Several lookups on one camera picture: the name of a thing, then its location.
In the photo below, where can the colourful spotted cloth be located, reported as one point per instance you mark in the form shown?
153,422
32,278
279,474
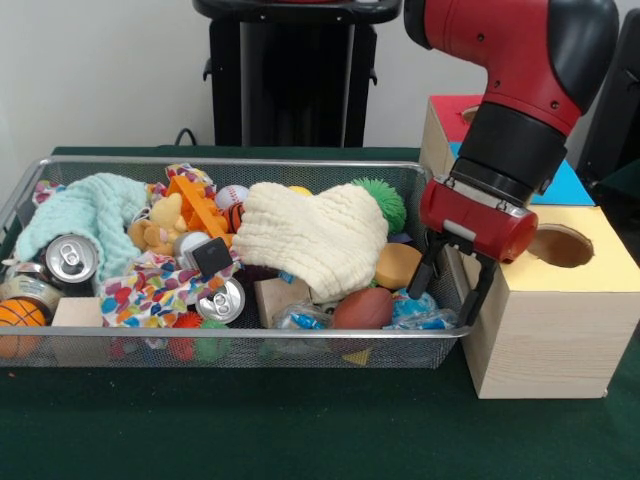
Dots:
145,295

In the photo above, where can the dark green table cloth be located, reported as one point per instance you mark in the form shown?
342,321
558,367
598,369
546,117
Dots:
300,425
620,190

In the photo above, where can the wooden box with three holes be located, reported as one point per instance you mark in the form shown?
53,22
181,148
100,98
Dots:
550,340

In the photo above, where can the cream waffle cloth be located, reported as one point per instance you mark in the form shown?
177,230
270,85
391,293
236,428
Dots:
310,235

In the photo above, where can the plain wooden block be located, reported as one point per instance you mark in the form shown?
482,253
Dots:
77,312

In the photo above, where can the clear mesh bin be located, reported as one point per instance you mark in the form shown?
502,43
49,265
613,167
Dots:
300,170

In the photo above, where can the silver drink can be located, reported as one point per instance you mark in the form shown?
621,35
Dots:
220,302
70,262

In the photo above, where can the black upright panel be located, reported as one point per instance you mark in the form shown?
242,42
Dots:
625,100

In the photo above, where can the blue and white plastic packet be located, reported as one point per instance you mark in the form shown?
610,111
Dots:
415,305

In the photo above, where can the brown toy football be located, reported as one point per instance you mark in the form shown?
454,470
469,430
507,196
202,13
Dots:
362,307

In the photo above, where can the mint green cloth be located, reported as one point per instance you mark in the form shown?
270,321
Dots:
90,205

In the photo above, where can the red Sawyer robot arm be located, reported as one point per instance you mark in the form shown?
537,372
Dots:
510,40

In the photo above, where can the orange mini basketball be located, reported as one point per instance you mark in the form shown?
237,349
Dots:
22,312

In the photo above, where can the orange plastic toy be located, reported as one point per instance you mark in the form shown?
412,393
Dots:
192,200

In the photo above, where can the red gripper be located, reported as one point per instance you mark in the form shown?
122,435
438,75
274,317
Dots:
475,222

